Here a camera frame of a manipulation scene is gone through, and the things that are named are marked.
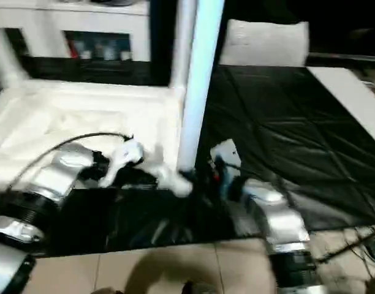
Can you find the white plastic table leg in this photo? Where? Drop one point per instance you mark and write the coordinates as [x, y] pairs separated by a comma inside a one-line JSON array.
[[203, 61], [6, 58], [181, 46]]

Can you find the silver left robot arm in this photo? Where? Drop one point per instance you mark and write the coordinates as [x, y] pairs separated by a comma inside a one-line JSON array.
[[52, 180]]

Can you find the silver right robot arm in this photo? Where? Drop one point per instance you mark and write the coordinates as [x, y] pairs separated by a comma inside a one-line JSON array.
[[279, 220]]

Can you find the black padded work mat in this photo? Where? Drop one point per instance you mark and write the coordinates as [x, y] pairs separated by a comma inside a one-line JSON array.
[[297, 122]]

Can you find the small white jar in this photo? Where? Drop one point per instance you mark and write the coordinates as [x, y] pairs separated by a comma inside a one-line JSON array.
[[84, 54], [125, 55]]

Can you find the white jar with blue print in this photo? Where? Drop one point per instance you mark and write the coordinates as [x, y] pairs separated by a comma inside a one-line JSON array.
[[109, 52]]

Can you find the red bottle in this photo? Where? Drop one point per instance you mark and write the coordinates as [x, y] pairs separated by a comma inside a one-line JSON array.
[[73, 50]]

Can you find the black metal bar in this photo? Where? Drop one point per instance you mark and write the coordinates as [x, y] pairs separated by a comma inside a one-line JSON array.
[[343, 248]]

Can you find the white flat board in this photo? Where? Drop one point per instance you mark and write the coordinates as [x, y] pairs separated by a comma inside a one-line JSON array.
[[350, 95]]

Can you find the white cabinet with glass doors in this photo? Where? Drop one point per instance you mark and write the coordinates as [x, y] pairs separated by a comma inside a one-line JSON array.
[[83, 18]]

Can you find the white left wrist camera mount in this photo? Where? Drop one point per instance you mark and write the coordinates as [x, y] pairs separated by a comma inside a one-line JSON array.
[[126, 153]]

